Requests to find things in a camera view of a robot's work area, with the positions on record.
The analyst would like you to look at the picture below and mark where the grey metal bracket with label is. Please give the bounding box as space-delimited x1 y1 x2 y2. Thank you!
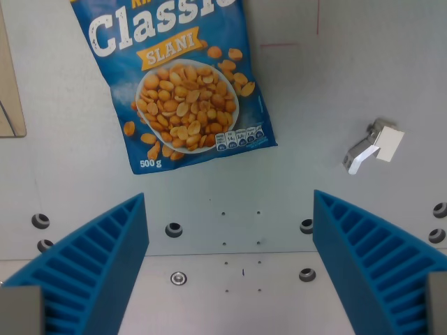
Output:
342 119 405 176

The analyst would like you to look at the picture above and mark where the blue peanut snack bag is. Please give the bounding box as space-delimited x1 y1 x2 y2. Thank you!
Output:
69 0 279 176

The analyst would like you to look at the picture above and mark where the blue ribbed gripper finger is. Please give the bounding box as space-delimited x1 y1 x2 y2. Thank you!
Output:
0 193 150 335
312 189 447 335

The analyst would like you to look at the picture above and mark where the light wooden board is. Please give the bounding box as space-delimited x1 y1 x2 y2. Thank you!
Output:
0 3 27 139

